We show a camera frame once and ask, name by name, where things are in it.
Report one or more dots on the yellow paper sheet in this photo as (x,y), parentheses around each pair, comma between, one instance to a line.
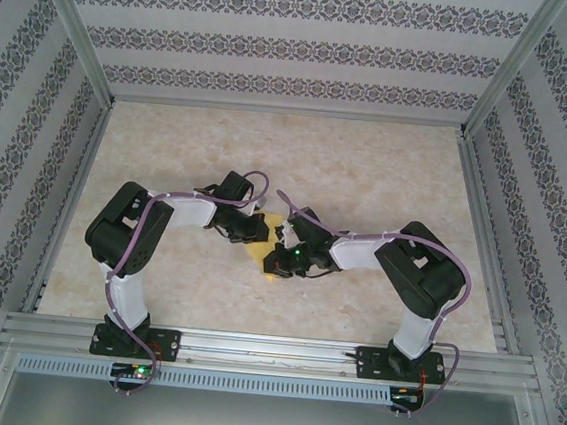
(259,255)

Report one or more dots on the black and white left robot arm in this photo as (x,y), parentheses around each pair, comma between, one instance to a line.
(121,227)

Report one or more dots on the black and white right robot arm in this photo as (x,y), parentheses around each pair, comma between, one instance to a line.
(418,271)

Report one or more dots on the grey metal sheet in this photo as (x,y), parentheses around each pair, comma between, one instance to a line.
(263,424)

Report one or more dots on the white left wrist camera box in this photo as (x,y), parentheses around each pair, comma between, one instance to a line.
(259,209)

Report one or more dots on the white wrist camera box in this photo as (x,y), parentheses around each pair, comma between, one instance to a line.
(259,209)
(289,230)

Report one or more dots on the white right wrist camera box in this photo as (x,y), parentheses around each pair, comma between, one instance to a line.
(289,230)

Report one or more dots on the aluminium mounting rail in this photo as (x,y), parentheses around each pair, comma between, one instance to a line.
(270,347)

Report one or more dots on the aluminium rear rail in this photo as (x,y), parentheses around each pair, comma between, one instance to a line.
(288,111)

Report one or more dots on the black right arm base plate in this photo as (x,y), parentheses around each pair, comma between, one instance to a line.
(372,364)

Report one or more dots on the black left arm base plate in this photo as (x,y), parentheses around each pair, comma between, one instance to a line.
(170,344)

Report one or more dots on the aluminium frame post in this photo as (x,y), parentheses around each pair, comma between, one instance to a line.
(71,16)
(516,59)

